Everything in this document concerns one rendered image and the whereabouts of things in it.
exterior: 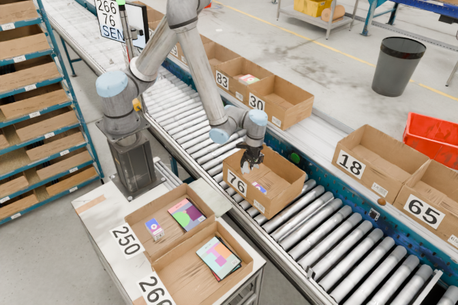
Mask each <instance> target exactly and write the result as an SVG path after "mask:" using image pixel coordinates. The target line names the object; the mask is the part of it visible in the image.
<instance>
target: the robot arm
mask: <svg viewBox="0 0 458 305"><path fill-rule="evenodd" d="M211 2H212V0H167V2H166V14H165V15H164V17H163V18H162V20H161V22H160V23H159V24H158V26H157V28H156V30H155V31H154V33H153V34H152V36H151V37H150V39H149V41H148V42H147V44H146V46H145V47H144V48H143V50H142V52H141V53H140V55H139V56H138V57H134V58H133V59H132V60H131V61H130V62H129V65H128V66H127V67H126V68H125V69H124V70H123V71H114V72H112V71H109V72H106V73H105V74H102V75H101V76H100V77H99V78H98V79H97V80H96V83H95V84H96V89H97V94H98V96H99V99H100V103H101V106H102V110H103V113H104V119H103V127H104V130H105V131H106V132H107V133H110V134H114V135H121V134H125V133H129V132H131V131H133V130H135V129H136V128H138V126H139V125H140V117H139V115H138V113H137V112H136V111H135V109H134V106H133V102H132V101H133V100H134V99H135V98H137V97H138V96H139V95H141V94H142V93H143V92H145V91H146V90H147V89H149V88H150V87H152V86H153V85H154V84H155V83H156V81H157V78H158V72H157V70H158V68H159V67H160V65H161V64H162V63H163V62H164V60H165V59H166V57H167V56H168V55H169V53H170V52H171V50H172V49H173V48H174V47H175V45H176V44H177V42H179V43H180V46H181V49H182V51H183V54H184V57H185V60H186V62H187V65H188V67H189V70H190V73H191V75H192V78H193V80H194V84H195V85H196V89H197V91H198V94H199V96H200V100H201V102H202V105H203V107H204V111H205V112H206V115H207V118H208V120H209V125H210V127H211V130H210V131H209V137H210V139H211V140H212V141H214V142H215V143H217V144H225V143H226V142H227V141H228V140H229V139H230V137H231V135H232V134H233V133H234V131H235V130H236V129H237V127H240V128H243V129H246V130H247V133H246V138H245V142H238V143H237V144H236V148H240V149H246V151H245V152H244V153H243V156H242V158H241V162H240V165H241V172H242V174H244V173H245V172H246V173H248V174H249V169H248V165H249V164H250V170H253V168H254V167H256V168H258V169H259V166H258V165H259V164H261V162H262V163H263V159H264V155H263V154H262V153H261V152H260V151H261V150H262V149H263V148H264V147H263V146H262V145H263V141H264V135H265V131H266V125H267V119H268V116H267V114H266V113H265V112H264V111H262V110H257V109H253V110H250V111H248V110H244V109H241V108H238V107H235V106H230V105H227V106H225V107H224V105H223V103H222V99H221V97H220V94H219V91H218V88H217V85H216V82H215V79H214V76H213V72H212V70H211V66H210V64H209V61H208V59H207V55H206V52H205V50H204V46H203V44H202V40H201V38H200V34H199V32H198V28H197V26H196V25H197V22H198V15H199V14H200V13H201V11H202V10H203V9H204V7H205V6H208V5H209V4H210V3H211ZM262 157H263V158H262ZM246 160H247V161H248V162H249V164H248V162H247V161H246Z"/></svg>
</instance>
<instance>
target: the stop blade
mask: <svg viewBox="0 0 458 305"><path fill-rule="evenodd" d="M333 200H334V197H333V198H332V199H330V200H329V201H327V203H325V204H324V205H323V206H321V207H320V208H319V209H317V210H316V211H315V212H314V213H312V214H311V215H309V216H308V217H307V218H306V219H305V220H303V221H302V222H300V223H299V224H298V225H297V226H296V227H294V228H293V229H291V230H290V231H289V232H288V233H287V234H285V235H284V236H282V237H281V238H280V239H279V240H278V244H279V243H280V242H281V241H282V240H284V239H285V238H286V237H288V236H289V235H290V234H291V233H292V232H294V231H295V230H296V229H298V228H299V227H300V226H301V225H303V224H304V223H305V222H307V221H308V220H310V218H311V217H313V216H314V215H315V214H317V213H318V212H319V211H321V210H322V209H323V208H324V207H326V206H327V205H329V204H330V203H331V202H332V201H333Z"/></svg>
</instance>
